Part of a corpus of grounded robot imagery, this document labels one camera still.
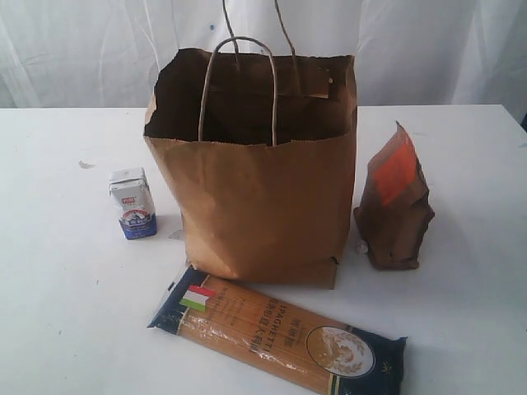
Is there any clear plastic scrap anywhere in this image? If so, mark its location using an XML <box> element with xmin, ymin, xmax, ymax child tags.
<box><xmin>169</xmin><ymin>229</ymin><xmax>184</xmax><ymax>240</ymax></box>

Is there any small milk carton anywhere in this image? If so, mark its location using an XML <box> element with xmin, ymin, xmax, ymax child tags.
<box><xmin>109</xmin><ymin>167</ymin><xmax>157</xmax><ymax>240</ymax></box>

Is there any large brown paper bag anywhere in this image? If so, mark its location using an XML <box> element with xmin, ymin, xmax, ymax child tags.
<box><xmin>143</xmin><ymin>44</ymin><xmax>357</xmax><ymax>289</ymax></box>

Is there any crumpled foil ball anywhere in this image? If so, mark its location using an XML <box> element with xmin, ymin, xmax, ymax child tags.
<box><xmin>356</xmin><ymin>240</ymin><xmax>369</xmax><ymax>254</ymax></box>

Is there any small brown coffee pouch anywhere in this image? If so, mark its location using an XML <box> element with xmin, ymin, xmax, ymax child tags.
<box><xmin>353</xmin><ymin>123</ymin><xmax>435</xmax><ymax>271</ymax></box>

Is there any spaghetti packet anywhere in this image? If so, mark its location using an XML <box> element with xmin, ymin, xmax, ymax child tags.
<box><xmin>150</xmin><ymin>266</ymin><xmax>407</xmax><ymax>394</ymax></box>

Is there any small grey table scrap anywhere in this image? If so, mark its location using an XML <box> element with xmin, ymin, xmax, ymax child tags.
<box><xmin>78</xmin><ymin>160</ymin><xmax>95</xmax><ymax>170</ymax></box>

